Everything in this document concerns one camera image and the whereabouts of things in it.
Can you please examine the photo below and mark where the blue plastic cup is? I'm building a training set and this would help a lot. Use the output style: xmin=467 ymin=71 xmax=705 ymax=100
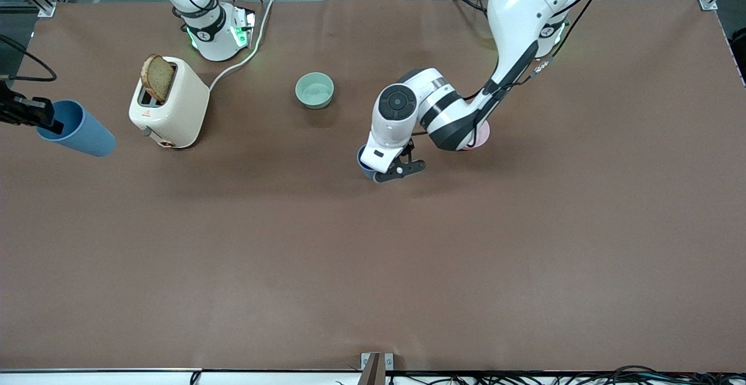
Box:
xmin=357 ymin=145 xmax=381 ymax=181
xmin=36 ymin=100 xmax=117 ymax=158

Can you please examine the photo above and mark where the pink bowl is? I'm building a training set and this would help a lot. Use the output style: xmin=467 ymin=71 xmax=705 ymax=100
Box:
xmin=463 ymin=120 xmax=491 ymax=151

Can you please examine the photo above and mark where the mint green bowl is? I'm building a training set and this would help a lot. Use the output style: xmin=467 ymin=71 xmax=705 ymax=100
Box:
xmin=294 ymin=72 xmax=335 ymax=110

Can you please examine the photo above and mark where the brown table cover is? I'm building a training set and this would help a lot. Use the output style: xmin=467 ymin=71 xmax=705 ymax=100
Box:
xmin=0 ymin=0 xmax=746 ymax=373

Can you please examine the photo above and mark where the brown bread slice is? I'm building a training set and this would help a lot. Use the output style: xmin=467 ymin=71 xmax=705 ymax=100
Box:
xmin=140 ymin=54 xmax=176 ymax=104

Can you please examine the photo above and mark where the cream white toaster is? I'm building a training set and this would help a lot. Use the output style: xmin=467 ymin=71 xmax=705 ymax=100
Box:
xmin=128 ymin=56 xmax=210 ymax=150

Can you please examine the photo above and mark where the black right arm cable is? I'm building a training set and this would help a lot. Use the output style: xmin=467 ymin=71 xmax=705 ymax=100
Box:
xmin=0 ymin=34 xmax=58 ymax=83

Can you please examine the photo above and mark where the white toaster power cable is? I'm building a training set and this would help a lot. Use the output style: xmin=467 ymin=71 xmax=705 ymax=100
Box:
xmin=208 ymin=0 xmax=278 ymax=92

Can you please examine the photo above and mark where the metal table edge bracket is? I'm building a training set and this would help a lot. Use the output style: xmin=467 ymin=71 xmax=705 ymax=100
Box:
xmin=361 ymin=352 xmax=395 ymax=385

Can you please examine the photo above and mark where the black cable bundle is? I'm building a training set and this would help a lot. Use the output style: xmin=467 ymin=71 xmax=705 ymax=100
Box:
xmin=335 ymin=365 xmax=746 ymax=385

